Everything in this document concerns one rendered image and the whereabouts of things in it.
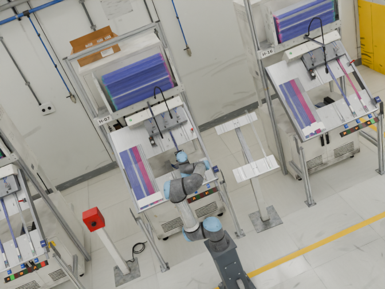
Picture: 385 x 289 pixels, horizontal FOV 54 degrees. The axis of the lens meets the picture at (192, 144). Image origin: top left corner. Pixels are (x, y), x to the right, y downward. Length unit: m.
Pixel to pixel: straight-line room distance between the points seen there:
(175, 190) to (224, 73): 2.74
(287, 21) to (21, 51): 2.77
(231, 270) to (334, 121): 1.45
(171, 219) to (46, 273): 1.22
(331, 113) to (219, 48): 1.90
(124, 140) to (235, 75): 2.18
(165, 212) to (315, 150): 1.53
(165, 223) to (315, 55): 1.99
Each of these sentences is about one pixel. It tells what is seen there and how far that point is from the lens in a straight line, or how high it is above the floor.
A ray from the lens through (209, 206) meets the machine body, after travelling 3.61.
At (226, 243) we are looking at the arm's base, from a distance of 2.72.
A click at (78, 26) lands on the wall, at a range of 4.41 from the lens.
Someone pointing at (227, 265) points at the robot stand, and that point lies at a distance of 2.83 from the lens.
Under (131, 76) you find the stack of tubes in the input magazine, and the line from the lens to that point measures 2.98.
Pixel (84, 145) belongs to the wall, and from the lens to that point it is 4.91.
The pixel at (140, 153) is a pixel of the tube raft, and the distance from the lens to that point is 3.12.
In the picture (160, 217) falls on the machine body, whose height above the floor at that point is 0.31.
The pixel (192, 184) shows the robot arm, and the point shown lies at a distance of 2.34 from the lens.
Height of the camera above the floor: 2.60
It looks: 32 degrees down
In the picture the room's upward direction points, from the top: 21 degrees counter-clockwise
